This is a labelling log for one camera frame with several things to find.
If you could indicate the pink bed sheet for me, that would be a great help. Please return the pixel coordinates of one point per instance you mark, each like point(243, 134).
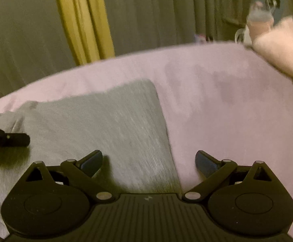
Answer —
point(224, 105)

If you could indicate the yellow curtain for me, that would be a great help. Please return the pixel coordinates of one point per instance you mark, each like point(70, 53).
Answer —
point(83, 20)

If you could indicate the small pink figure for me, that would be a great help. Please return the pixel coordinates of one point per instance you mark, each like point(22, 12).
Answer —
point(258, 7)

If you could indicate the wall socket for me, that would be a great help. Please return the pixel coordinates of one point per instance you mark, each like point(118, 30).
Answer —
point(272, 1)

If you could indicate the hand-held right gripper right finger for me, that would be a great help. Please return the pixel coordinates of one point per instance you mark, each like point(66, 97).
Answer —
point(207, 163)

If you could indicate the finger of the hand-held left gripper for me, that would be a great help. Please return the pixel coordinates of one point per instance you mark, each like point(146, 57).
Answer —
point(16, 140)

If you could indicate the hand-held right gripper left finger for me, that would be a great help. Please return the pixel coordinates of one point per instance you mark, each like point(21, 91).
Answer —
point(91, 163)

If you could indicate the grey-green curtain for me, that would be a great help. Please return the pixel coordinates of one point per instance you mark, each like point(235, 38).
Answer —
point(161, 10)
point(23, 35)

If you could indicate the grey pants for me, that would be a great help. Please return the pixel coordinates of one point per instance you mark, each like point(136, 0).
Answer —
point(98, 126)

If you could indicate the pink plush toy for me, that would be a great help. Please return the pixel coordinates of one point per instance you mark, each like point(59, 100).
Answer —
point(280, 45)

